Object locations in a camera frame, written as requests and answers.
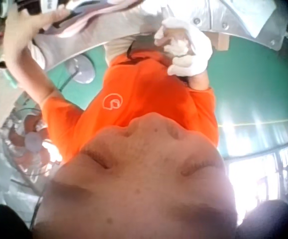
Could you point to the person's left hand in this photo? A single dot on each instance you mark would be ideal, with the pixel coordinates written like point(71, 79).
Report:
point(22, 27)

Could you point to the orange bladed electric fan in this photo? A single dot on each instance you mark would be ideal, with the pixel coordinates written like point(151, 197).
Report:
point(31, 142)

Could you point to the silver metal work table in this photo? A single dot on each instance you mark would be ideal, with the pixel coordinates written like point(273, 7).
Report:
point(124, 28)

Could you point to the small wooden block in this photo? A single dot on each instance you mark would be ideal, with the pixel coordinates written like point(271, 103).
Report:
point(223, 42)

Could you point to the grey round stand base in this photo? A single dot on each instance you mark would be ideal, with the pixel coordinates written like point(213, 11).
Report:
point(82, 72)

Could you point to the white printed label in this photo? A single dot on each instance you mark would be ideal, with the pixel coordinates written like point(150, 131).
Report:
point(50, 5)

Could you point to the grey pink fabric piece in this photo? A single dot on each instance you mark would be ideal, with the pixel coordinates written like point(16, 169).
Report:
point(94, 17)

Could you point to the person's right hand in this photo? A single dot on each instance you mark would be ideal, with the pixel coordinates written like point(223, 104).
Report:
point(198, 49)

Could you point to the barred window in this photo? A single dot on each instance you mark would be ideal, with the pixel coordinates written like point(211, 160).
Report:
point(253, 179)

